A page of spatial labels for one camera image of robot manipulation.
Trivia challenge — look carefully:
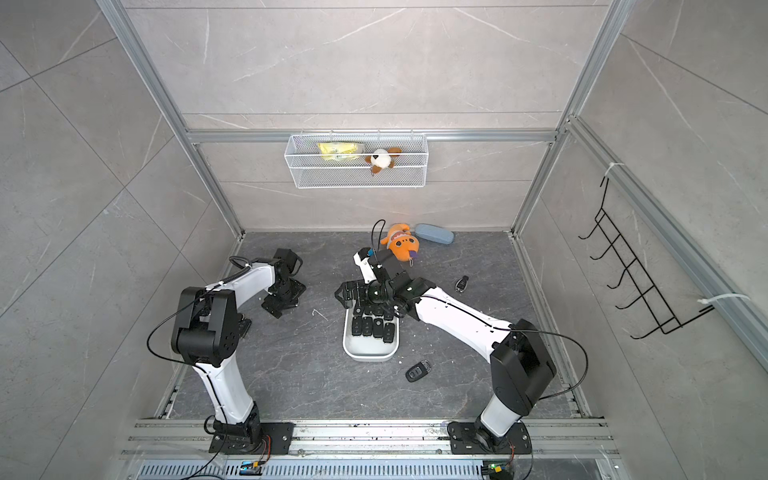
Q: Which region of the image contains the white storage box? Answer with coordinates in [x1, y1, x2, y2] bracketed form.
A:
[342, 280, 400, 363]

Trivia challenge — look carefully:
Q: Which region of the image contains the black silver car key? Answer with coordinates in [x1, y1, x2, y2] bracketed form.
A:
[405, 360, 432, 383]

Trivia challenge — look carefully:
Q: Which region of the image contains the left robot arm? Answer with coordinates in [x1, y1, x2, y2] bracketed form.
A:
[146, 248, 306, 453]

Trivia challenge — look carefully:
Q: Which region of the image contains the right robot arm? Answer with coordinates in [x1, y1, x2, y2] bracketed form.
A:
[334, 219, 557, 453]

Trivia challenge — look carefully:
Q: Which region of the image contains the black silver Mercedes key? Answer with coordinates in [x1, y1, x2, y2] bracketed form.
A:
[455, 275, 469, 293]

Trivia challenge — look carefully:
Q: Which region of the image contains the orange plush toy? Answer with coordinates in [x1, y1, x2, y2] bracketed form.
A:
[379, 223, 420, 263]

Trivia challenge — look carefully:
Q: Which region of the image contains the blue glasses case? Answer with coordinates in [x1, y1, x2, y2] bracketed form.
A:
[413, 223, 455, 245]

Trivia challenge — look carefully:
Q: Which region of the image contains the brown white plush dog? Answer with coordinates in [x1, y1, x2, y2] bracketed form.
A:
[365, 147, 402, 175]

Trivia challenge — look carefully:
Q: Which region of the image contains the yellow packet in basket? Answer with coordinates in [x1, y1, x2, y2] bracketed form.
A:
[317, 142, 365, 162]

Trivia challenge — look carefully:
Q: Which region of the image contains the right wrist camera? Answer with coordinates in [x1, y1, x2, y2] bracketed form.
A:
[353, 247, 376, 284]

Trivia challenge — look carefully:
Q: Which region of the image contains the white wire wall basket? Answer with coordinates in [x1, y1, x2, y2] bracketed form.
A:
[284, 132, 429, 189]

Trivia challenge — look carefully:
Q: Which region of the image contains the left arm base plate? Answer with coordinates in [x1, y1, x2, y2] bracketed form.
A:
[209, 420, 295, 455]

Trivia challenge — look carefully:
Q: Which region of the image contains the aluminium mounting rail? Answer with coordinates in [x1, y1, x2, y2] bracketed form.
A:
[117, 418, 620, 460]

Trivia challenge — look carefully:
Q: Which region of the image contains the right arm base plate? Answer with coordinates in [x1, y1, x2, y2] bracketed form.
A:
[447, 420, 532, 455]

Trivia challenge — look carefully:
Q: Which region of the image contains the black wall hook rack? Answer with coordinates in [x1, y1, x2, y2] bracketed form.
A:
[578, 177, 715, 340]

